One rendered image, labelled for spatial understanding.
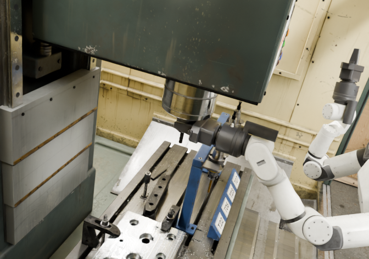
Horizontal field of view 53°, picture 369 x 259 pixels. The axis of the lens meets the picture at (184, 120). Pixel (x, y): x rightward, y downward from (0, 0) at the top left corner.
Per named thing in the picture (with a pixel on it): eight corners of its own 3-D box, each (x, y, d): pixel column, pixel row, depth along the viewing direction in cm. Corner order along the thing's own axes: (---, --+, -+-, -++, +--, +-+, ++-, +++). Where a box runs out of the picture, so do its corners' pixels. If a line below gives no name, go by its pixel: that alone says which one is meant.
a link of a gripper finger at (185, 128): (175, 119, 111) (194, 125, 109) (173, 128, 112) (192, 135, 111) (173, 120, 109) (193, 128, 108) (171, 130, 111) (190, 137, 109)
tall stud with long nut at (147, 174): (148, 195, 161) (152, 171, 155) (145, 199, 159) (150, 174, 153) (142, 193, 162) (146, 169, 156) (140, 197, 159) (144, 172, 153)
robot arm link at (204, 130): (206, 105, 115) (243, 117, 112) (200, 132, 119) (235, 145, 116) (192, 119, 104) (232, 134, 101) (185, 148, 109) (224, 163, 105)
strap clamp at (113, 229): (119, 251, 131) (123, 218, 125) (115, 257, 129) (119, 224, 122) (86, 237, 134) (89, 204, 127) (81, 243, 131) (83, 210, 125)
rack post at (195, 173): (196, 227, 149) (212, 165, 136) (193, 235, 144) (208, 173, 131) (173, 218, 151) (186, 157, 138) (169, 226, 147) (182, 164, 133)
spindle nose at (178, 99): (174, 93, 120) (180, 57, 115) (220, 108, 115) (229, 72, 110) (151, 108, 106) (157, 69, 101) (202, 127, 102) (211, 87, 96)
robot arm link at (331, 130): (350, 103, 154) (334, 130, 160) (333, 101, 151) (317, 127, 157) (359, 112, 148) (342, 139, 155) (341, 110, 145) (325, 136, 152)
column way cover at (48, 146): (91, 176, 165) (100, 67, 143) (16, 249, 124) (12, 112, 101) (82, 173, 166) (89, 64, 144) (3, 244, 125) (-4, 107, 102)
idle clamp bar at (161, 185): (169, 187, 169) (171, 175, 166) (152, 225, 146) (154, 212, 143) (159, 184, 169) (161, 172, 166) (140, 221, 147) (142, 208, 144)
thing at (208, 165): (223, 167, 135) (224, 165, 134) (220, 174, 130) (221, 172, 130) (205, 161, 136) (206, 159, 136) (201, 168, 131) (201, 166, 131)
